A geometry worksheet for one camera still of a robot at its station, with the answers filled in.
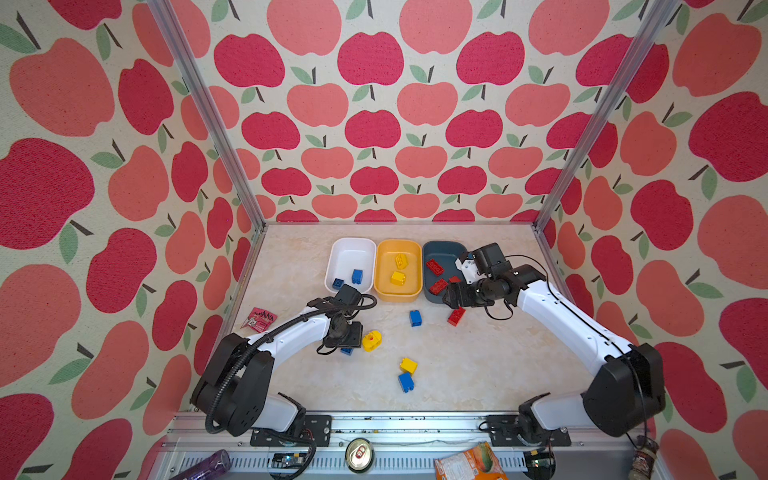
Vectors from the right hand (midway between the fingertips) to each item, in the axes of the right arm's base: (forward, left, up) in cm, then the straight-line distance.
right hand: (462, 296), depth 84 cm
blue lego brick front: (-21, +14, -13) cm, 28 cm away
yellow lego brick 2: (+20, +18, -12) cm, 30 cm away
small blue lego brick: (+9, +40, -12) cm, 42 cm away
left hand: (-12, +29, -12) cm, 34 cm away
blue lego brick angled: (-14, +32, -12) cm, 37 cm away
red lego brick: (+19, +6, -12) cm, 23 cm away
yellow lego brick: (+13, +19, -11) cm, 26 cm away
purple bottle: (-45, +58, -9) cm, 74 cm away
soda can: (-40, +23, -3) cm, 46 cm away
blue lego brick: (+12, +33, -11) cm, 37 cm away
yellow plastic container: (+16, +19, -12) cm, 28 cm away
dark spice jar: (-33, -41, -11) cm, 54 cm away
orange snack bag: (-38, -3, -11) cm, 39 cm away
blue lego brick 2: (-2, +12, -13) cm, 18 cm away
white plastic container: (+21, +37, -15) cm, 45 cm away
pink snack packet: (-8, +61, -12) cm, 63 cm away
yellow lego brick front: (-17, +14, -12) cm, 25 cm away
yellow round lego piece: (-11, +25, -11) cm, 29 cm away
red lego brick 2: (0, -1, -13) cm, 13 cm away
